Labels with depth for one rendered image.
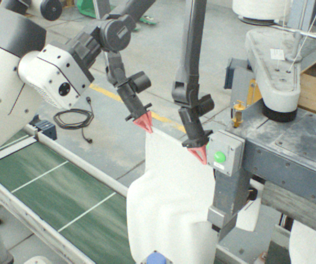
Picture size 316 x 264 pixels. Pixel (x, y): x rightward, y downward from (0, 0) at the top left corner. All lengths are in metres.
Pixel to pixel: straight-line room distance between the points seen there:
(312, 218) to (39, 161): 1.74
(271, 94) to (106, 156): 2.23
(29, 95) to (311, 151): 0.73
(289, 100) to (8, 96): 0.71
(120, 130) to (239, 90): 2.12
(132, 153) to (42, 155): 0.85
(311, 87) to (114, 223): 1.21
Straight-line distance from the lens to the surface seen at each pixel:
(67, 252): 2.03
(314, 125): 1.09
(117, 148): 3.22
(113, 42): 1.02
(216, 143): 0.98
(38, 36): 1.09
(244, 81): 1.41
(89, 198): 2.22
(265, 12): 1.18
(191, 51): 1.24
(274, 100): 1.05
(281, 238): 1.66
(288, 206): 1.25
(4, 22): 1.12
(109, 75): 1.47
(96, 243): 1.99
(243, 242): 2.56
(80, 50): 0.99
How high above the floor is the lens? 1.87
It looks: 33 degrees down
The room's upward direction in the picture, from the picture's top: 1 degrees clockwise
